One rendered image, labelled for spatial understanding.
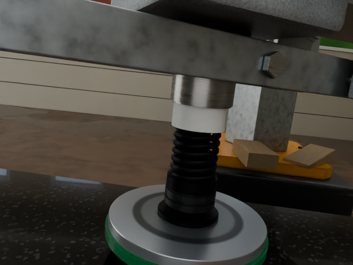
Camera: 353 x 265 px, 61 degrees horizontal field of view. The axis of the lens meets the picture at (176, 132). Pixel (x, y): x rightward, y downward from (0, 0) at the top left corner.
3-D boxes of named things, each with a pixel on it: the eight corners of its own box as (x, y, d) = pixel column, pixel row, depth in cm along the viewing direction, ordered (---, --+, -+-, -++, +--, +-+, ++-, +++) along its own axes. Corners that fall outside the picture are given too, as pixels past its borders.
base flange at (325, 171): (197, 136, 156) (198, 127, 155) (293, 148, 152) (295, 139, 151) (195, 163, 108) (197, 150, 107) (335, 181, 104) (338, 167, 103)
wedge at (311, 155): (308, 155, 122) (310, 143, 121) (333, 162, 115) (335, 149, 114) (282, 160, 109) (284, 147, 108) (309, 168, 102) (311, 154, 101)
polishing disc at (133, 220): (72, 238, 35) (73, 228, 34) (147, 182, 55) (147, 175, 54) (262, 296, 28) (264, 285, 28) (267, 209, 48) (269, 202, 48)
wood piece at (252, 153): (231, 151, 115) (233, 138, 114) (257, 153, 115) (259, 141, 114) (246, 167, 95) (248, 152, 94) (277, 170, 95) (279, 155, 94)
